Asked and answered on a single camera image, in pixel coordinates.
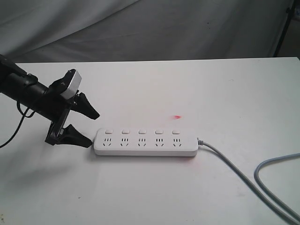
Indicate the grey backdrop cloth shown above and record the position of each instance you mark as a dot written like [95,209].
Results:
[139,30]

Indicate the black tripod stand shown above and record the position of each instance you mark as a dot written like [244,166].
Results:
[290,13]

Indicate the white five-outlet power strip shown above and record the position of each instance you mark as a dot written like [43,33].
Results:
[145,142]

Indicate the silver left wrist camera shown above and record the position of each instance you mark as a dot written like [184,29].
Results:
[71,82]

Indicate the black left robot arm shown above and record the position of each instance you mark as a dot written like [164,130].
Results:
[22,87]

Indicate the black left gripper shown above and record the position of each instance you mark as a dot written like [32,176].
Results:
[56,109]

